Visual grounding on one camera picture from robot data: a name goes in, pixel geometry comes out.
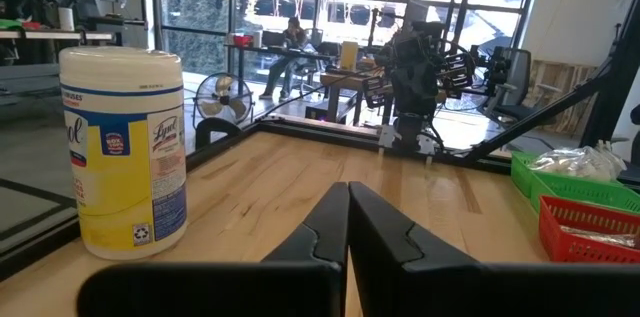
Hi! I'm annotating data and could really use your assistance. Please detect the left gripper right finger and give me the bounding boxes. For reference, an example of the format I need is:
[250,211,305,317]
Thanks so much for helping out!
[348,181,640,317]

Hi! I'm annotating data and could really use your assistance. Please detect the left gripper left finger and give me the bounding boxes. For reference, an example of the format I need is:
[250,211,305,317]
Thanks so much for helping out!
[75,181,350,317]

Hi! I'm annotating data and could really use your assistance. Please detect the clear bag white contents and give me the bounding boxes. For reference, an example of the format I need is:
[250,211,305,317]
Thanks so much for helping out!
[528,140,626,182]

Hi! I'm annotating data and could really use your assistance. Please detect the red plastic basket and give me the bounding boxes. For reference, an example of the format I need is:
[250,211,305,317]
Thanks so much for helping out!
[538,194,640,264]

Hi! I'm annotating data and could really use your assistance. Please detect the grey office chair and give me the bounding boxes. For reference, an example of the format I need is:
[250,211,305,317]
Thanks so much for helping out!
[482,46,534,123]

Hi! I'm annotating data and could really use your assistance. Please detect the wooden pallet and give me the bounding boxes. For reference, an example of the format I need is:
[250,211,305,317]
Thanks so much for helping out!
[529,59,599,136]

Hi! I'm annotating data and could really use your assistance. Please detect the yellow canister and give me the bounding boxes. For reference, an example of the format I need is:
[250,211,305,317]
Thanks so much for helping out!
[339,40,360,71]

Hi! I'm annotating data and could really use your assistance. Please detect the wooden work table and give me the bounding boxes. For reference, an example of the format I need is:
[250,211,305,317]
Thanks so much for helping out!
[319,69,396,124]

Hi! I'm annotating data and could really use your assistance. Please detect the green plastic basket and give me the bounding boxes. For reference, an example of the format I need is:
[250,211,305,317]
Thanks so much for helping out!
[510,150,556,198]
[529,171,640,216]

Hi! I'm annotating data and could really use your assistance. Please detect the black computer box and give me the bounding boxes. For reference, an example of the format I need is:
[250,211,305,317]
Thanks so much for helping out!
[304,104,346,123]

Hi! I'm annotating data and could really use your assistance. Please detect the person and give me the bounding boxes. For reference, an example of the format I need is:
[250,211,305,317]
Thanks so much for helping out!
[258,16,314,101]

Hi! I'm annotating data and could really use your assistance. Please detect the round floor fan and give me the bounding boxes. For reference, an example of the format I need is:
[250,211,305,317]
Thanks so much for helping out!
[192,72,254,128]

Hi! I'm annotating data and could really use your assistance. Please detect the Lysol wipes canister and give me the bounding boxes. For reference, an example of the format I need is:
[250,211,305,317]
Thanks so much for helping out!
[58,45,189,262]

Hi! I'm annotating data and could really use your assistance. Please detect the white long desk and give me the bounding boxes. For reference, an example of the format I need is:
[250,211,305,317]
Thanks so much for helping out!
[0,29,115,66]

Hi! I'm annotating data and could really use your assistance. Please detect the black diagonal frame strut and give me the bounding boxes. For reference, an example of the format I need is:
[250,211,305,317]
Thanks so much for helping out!
[467,64,614,161]

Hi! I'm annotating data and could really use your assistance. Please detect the black vertical frame post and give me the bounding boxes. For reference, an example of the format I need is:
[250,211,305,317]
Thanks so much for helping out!
[579,0,640,148]

